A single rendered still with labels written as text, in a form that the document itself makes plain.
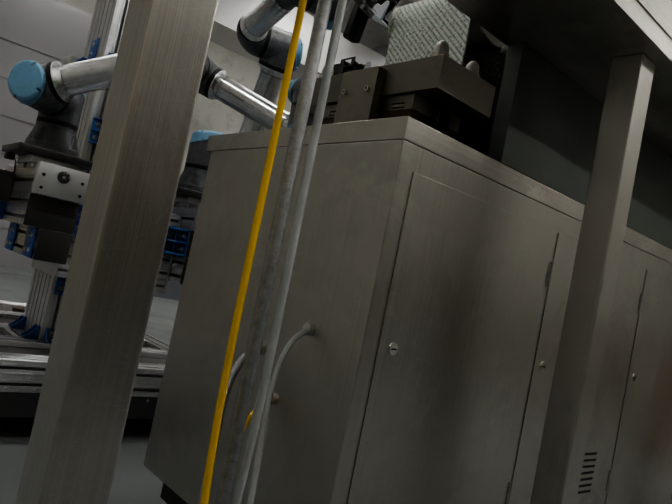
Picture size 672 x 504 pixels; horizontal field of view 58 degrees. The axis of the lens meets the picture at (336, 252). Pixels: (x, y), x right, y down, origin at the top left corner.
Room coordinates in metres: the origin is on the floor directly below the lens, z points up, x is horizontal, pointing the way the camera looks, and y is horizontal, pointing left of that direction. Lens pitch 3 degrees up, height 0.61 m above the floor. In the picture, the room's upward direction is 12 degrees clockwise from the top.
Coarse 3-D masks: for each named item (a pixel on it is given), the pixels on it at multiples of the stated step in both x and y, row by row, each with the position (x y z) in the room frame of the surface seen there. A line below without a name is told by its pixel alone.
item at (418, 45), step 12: (456, 24) 1.27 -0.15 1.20; (468, 24) 1.24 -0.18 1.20; (408, 36) 1.37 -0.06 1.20; (420, 36) 1.34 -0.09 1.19; (432, 36) 1.32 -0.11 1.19; (444, 36) 1.29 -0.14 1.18; (456, 36) 1.26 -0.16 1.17; (468, 36) 1.25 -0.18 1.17; (396, 48) 1.40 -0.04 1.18; (408, 48) 1.37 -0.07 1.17; (420, 48) 1.34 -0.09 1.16; (432, 48) 1.31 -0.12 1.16; (456, 48) 1.26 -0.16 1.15; (396, 60) 1.39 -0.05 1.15; (408, 60) 1.36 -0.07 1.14; (456, 60) 1.25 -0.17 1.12
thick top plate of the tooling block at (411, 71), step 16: (400, 64) 1.09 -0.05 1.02; (416, 64) 1.06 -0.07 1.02; (432, 64) 1.03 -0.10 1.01; (448, 64) 1.03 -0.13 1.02; (320, 80) 1.27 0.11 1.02; (336, 80) 1.23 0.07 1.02; (384, 80) 1.12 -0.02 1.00; (400, 80) 1.09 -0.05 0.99; (416, 80) 1.06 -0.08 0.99; (432, 80) 1.03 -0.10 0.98; (448, 80) 1.03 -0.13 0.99; (464, 80) 1.06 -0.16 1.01; (480, 80) 1.09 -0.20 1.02; (336, 96) 1.22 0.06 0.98; (384, 96) 1.12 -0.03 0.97; (432, 96) 1.07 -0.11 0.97; (448, 96) 1.05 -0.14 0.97; (464, 96) 1.07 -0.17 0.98; (480, 96) 1.10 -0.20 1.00; (464, 112) 1.12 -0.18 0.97; (480, 112) 1.10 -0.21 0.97
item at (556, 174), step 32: (512, 64) 1.17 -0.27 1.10; (544, 64) 1.21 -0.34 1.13; (512, 96) 1.16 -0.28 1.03; (544, 96) 1.22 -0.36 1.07; (576, 96) 1.31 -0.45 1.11; (512, 128) 1.17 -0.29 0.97; (544, 128) 1.24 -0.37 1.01; (576, 128) 1.32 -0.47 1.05; (512, 160) 1.18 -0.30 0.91; (544, 160) 1.25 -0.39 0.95; (576, 160) 1.34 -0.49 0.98; (640, 160) 1.55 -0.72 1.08; (576, 192) 1.36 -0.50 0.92; (640, 192) 1.57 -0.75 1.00; (640, 224) 1.59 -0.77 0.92
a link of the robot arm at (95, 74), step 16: (16, 64) 1.64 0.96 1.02; (32, 64) 1.63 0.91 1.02; (48, 64) 1.65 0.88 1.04; (80, 64) 1.65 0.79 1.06; (96, 64) 1.64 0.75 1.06; (112, 64) 1.64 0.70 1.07; (208, 64) 1.73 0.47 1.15; (16, 80) 1.64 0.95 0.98; (32, 80) 1.63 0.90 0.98; (48, 80) 1.64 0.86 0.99; (64, 80) 1.65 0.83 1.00; (80, 80) 1.65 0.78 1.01; (96, 80) 1.66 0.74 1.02; (16, 96) 1.64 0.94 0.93; (32, 96) 1.63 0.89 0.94; (48, 96) 1.66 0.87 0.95; (64, 96) 1.68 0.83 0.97; (48, 112) 1.75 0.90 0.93
